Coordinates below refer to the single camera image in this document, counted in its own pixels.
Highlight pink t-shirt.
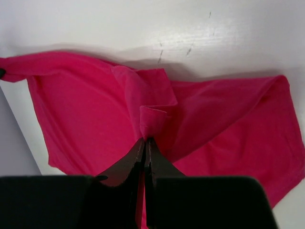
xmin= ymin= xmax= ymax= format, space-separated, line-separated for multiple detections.
xmin=0 ymin=52 xmax=305 ymax=229

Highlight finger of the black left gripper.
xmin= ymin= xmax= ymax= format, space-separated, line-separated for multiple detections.
xmin=0 ymin=68 xmax=6 ymax=80

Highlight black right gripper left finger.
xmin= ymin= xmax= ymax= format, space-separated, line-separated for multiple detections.
xmin=0 ymin=139 xmax=145 ymax=229

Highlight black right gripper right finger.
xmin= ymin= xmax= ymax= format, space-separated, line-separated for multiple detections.
xmin=144 ymin=138 xmax=278 ymax=229

